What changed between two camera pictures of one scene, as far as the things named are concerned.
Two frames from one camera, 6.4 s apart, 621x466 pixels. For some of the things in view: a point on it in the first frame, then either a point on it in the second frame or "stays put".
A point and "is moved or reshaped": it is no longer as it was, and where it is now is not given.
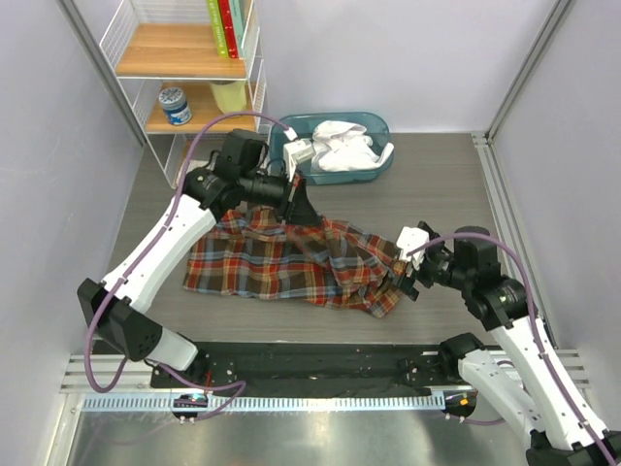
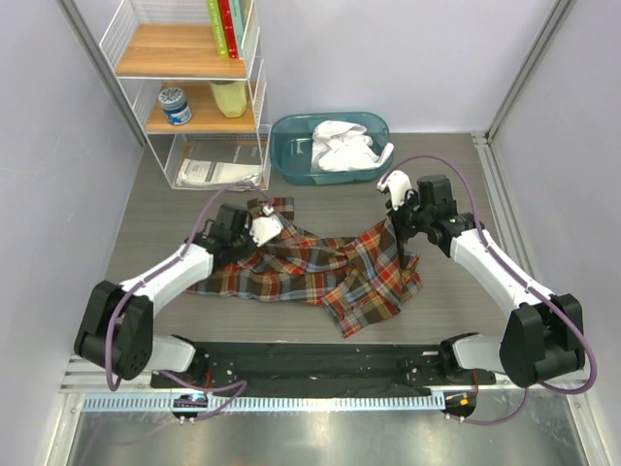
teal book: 237,12 stays put
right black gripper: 407,284 -> 411,197
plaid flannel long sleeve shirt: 250,252 is moved or reshaped
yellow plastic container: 231,95 stays put
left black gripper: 299,210 -> 251,246
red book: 229,28 stays put
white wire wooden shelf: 187,69 stays put
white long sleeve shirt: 343,146 stays put
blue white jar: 176,106 stays put
